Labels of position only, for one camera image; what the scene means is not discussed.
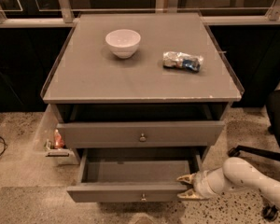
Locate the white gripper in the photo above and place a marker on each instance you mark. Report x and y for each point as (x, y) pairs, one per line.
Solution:
(201, 184)

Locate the grey drawer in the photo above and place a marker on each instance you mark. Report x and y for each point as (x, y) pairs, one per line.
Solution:
(128, 175)
(140, 134)

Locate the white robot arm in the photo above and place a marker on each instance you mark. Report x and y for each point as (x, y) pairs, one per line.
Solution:
(235, 174)

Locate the grey top drawer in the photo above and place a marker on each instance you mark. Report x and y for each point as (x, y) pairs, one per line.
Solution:
(140, 134)

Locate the grey drawer cabinet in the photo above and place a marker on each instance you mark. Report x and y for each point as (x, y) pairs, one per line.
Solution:
(91, 84)

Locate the black office chair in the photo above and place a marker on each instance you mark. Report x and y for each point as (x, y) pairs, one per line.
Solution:
(273, 111)

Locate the crumpled snack bag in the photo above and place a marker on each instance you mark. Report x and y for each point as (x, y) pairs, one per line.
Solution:
(182, 61)

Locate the clear plastic side bin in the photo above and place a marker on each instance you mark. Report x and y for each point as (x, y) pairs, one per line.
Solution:
(44, 141)

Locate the white ceramic bowl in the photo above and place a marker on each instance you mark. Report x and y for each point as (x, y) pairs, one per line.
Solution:
(123, 42)

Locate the metal window railing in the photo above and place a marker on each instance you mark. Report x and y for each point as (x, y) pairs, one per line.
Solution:
(213, 12)

